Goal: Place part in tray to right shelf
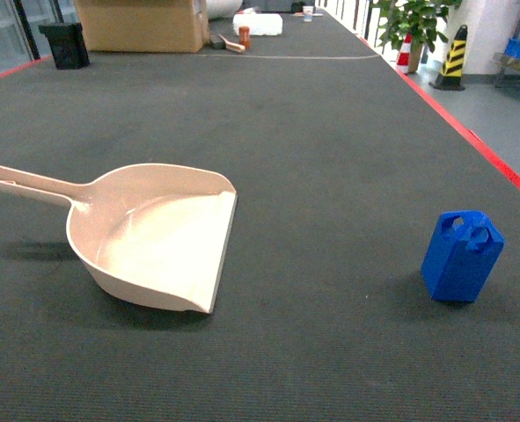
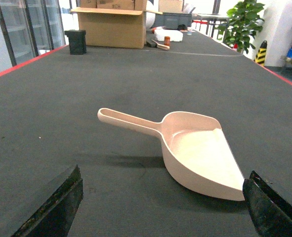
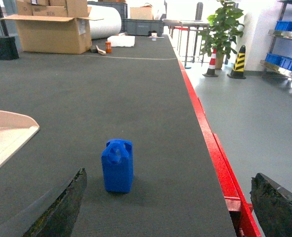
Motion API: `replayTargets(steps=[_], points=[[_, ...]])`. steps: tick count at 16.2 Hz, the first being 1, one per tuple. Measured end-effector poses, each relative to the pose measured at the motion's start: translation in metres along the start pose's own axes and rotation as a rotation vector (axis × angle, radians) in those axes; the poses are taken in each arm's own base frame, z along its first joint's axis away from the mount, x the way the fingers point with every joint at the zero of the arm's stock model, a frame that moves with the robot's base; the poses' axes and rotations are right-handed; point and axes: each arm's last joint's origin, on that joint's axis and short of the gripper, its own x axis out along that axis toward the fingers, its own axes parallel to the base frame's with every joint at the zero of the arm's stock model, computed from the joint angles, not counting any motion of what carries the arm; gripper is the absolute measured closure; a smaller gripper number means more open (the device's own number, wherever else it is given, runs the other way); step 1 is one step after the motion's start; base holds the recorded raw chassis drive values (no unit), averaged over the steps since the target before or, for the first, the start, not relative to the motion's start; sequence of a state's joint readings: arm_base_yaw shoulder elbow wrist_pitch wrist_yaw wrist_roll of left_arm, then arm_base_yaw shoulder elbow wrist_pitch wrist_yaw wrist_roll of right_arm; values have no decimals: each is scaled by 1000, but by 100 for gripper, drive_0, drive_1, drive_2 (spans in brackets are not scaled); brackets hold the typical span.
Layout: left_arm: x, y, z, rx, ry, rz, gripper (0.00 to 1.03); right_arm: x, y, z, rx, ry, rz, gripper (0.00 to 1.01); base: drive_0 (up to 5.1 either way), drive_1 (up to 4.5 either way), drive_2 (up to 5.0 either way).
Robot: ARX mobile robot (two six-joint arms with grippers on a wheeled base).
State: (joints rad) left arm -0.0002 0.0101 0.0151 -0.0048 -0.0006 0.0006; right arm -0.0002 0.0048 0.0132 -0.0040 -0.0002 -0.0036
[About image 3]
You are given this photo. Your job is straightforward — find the white foam block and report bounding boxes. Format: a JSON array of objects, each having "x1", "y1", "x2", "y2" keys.
[{"x1": 107, "y1": 36, "x2": 135, "y2": 47}]

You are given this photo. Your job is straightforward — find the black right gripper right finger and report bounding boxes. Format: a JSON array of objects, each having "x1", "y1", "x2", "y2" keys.
[{"x1": 250, "y1": 173, "x2": 292, "y2": 237}]

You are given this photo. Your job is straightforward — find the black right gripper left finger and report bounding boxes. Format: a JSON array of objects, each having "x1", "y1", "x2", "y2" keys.
[{"x1": 0, "y1": 168, "x2": 87, "y2": 237}]

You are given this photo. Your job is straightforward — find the red table frame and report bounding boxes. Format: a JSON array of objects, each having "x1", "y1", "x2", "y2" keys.
[{"x1": 167, "y1": 34, "x2": 262, "y2": 237}]

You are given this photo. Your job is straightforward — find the metal table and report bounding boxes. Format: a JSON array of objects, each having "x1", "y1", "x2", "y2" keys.
[{"x1": 163, "y1": 19, "x2": 209, "y2": 68}]

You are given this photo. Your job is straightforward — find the large open cardboard box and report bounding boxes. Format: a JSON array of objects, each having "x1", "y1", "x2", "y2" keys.
[{"x1": 3, "y1": 0, "x2": 102, "y2": 54}]

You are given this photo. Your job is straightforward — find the wooden handled brush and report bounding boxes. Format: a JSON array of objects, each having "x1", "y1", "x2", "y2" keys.
[{"x1": 90, "y1": 45, "x2": 106, "y2": 55}]

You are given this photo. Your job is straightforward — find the steel roller shelf rack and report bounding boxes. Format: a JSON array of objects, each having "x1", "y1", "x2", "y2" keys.
[{"x1": 260, "y1": 0, "x2": 292, "y2": 81}]

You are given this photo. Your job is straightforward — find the red white traffic cone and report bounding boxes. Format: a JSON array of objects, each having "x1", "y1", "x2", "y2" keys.
[{"x1": 203, "y1": 49, "x2": 218, "y2": 77}]

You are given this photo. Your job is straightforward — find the beige plastic dustpan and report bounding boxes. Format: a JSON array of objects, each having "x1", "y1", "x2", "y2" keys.
[{"x1": 0, "y1": 110, "x2": 40, "y2": 168}]

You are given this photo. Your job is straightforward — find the white foam roll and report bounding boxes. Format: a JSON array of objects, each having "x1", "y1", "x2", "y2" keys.
[{"x1": 88, "y1": 4, "x2": 122, "y2": 40}]

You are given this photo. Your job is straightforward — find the blue plastic jug part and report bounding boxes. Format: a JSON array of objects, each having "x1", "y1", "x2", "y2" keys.
[{"x1": 101, "y1": 139, "x2": 134, "y2": 193}]

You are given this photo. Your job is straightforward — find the black bin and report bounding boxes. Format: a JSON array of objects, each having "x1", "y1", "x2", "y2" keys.
[{"x1": 0, "y1": 36, "x2": 19, "y2": 61}]

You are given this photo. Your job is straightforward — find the paper cup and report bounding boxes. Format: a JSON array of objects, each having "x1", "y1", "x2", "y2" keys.
[{"x1": 151, "y1": 32, "x2": 157, "y2": 41}]

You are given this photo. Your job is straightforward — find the yellow black traffic cone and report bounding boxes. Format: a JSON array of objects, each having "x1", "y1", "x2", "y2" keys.
[{"x1": 227, "y1": 45, "x2": 246, "y2": 79}]

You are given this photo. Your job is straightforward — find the grey plastic crate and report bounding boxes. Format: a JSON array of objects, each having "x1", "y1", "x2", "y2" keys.
[{"x1": 124, "y1": 19, "x2": 164, "y2": 37}]

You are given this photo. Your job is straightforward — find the potted green plant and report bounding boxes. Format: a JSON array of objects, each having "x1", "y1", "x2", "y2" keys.
[{"x1": 198, "y1": 0, "x2": 244, "y2": 69}]

